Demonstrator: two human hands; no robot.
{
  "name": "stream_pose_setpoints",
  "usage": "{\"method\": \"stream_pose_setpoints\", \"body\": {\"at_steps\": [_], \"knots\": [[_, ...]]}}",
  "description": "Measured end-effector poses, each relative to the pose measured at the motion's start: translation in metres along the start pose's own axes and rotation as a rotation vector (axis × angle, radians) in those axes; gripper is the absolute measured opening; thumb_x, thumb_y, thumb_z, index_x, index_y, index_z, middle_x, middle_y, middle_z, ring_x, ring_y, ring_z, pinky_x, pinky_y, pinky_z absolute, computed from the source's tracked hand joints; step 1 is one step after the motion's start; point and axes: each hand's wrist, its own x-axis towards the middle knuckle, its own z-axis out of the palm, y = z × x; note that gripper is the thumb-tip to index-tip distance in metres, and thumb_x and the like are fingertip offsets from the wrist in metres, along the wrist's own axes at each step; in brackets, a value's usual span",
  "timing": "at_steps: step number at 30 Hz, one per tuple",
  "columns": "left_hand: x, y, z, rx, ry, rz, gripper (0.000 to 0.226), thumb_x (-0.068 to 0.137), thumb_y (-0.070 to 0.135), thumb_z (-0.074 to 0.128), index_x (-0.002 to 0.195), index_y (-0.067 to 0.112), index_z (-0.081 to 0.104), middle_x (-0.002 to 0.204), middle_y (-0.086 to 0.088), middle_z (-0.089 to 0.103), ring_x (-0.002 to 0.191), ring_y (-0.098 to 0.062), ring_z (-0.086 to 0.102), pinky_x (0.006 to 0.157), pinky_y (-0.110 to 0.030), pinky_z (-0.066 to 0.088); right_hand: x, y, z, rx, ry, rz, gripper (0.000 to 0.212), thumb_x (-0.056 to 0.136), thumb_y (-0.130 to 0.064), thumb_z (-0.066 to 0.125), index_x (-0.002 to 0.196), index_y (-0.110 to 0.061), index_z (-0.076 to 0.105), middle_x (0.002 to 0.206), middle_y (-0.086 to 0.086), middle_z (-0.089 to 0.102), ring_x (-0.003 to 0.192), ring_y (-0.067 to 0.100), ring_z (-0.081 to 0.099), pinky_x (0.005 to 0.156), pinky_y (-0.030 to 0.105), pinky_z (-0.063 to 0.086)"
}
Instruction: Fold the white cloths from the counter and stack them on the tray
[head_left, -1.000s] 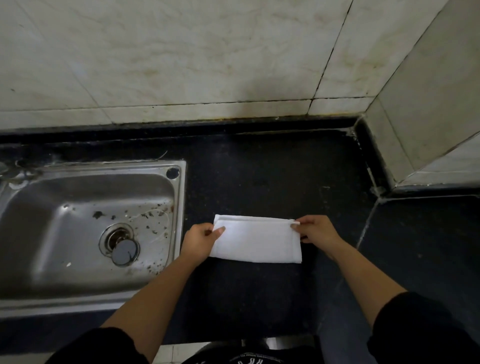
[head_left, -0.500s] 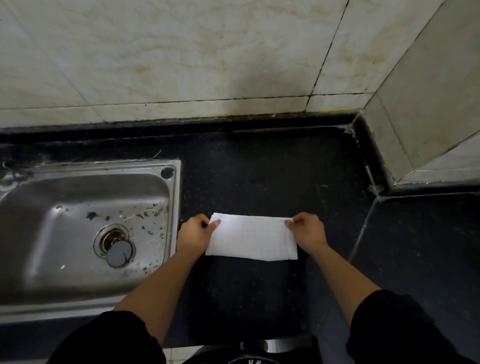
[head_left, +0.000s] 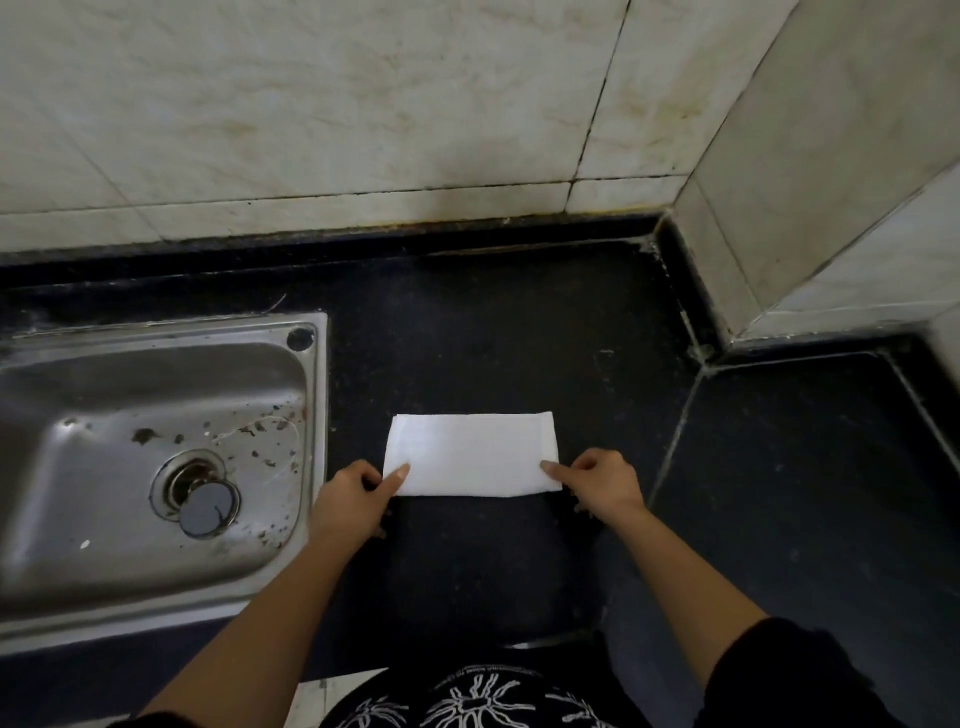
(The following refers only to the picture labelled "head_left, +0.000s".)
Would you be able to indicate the person's right forearm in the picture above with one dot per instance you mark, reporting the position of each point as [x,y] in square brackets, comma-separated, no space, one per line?
[690,600]

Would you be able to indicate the person's left hand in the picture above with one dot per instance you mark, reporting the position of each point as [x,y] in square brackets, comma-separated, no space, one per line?
[349,510]

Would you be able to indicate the person's left forearm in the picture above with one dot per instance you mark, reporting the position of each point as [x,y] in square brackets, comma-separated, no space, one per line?
[247,637]

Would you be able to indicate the white terry cloth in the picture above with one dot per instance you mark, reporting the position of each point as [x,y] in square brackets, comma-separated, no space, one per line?
[472,454]

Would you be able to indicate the steel sink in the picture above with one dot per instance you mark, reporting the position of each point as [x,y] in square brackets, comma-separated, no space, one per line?
[90,450]

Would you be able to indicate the dark round sink stopper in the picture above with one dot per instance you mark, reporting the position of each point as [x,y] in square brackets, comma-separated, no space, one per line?
[208,511]

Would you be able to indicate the person's right hand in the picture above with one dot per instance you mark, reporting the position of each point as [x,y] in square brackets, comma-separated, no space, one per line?
[607,487]

